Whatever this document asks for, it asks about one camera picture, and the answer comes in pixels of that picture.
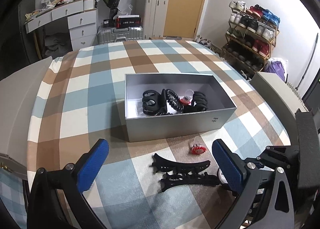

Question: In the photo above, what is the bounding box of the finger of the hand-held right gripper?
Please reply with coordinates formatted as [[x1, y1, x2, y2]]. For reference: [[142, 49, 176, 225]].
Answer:
[[244, 145, 300, 170]]

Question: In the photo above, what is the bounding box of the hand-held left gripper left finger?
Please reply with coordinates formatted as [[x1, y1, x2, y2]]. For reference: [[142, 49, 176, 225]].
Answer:
[[26, 139, 110, 229]]

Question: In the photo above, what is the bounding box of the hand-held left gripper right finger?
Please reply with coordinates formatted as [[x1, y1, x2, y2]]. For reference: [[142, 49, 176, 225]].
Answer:
[[212, 139, 295, 229]]

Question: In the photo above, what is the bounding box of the white round disc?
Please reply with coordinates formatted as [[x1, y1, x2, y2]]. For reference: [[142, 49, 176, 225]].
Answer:
[[217, 169, 228, 185]]

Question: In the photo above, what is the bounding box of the small red clear clip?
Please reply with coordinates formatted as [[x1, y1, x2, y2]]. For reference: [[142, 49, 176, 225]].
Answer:
[[189, 137, 207, 155]]

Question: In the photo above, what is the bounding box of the large black hair clip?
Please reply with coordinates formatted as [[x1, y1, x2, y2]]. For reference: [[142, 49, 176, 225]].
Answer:
[[151, 153, 211, 175], [159, 172, 223, 194]]

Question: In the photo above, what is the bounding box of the silver cardboard box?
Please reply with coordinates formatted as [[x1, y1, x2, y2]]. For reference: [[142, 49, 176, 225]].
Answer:
[[124, 72, 237, 143]]

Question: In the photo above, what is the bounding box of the black hair claw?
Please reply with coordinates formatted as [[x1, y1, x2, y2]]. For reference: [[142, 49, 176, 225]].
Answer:
[[184, 91, 209, 114], [141, 89, 167, 116]]

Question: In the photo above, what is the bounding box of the black bead bracelet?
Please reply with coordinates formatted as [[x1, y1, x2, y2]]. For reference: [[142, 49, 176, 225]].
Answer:
[[162, 89, 185, 116]]

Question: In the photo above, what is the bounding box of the purple bag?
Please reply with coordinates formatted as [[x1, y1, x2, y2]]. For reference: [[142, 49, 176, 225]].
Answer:
[[264, 58, 288, 81]]

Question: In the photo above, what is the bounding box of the black pole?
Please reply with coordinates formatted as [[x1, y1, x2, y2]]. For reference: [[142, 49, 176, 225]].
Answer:
[[296, 33, 319, 90]]

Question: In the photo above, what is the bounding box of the pile of assorted shoes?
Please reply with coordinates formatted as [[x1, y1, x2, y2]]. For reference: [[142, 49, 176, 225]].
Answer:
[[194, 35, 223, 55]]

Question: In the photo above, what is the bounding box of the dark grey bag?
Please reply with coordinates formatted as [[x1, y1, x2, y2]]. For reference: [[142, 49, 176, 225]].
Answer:
[[44, 33, 73, 59]]

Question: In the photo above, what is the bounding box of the wooden shoe rack with shoes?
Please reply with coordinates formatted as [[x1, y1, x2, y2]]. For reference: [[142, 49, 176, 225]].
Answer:
[[222, 1, 280, 71]]

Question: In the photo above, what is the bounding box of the silver suitcase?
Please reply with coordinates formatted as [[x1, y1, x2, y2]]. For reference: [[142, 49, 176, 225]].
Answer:
[[97, 26, 144, 45]]

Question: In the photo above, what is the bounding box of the white desk with drawers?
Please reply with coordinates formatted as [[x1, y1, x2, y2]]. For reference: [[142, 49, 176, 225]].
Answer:
[[24, 0, 98, 60]]

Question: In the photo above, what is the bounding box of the black box with red ends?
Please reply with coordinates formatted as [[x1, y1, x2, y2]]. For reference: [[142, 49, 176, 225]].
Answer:
[[115, 15, 142, 29]]

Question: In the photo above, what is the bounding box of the clear plastic bag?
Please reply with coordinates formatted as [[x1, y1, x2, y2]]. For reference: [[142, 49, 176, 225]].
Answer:
[[120, 4, 133, 16]]

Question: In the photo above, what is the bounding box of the white suitcase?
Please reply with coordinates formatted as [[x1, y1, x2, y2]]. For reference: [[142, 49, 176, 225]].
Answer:
[[136, 0, 169, 41]]

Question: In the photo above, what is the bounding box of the black wrapped bouquet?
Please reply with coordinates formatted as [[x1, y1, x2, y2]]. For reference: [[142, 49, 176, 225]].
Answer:
[[99, 0, 121, 19]]

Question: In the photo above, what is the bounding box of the wooden door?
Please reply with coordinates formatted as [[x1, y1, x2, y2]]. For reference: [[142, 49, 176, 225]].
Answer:
[[164, 0, 212, 40]]

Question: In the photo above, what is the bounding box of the pile of papers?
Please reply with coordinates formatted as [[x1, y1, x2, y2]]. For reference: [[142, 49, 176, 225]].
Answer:
[[25, 0, 76, 20]]

